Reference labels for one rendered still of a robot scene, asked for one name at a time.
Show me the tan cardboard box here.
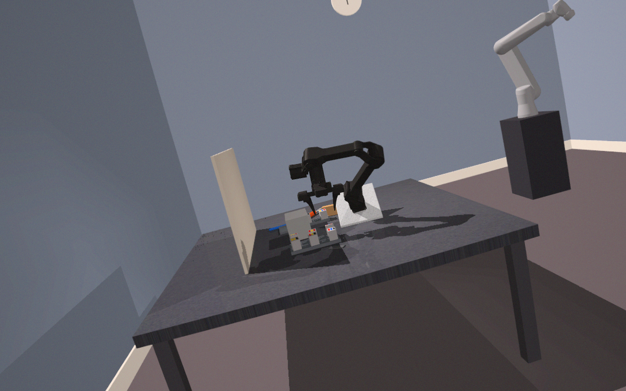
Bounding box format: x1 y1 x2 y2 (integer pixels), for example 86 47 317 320
322 204 337 216

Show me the beige flat board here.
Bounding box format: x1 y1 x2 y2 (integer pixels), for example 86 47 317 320
211 148 256 274

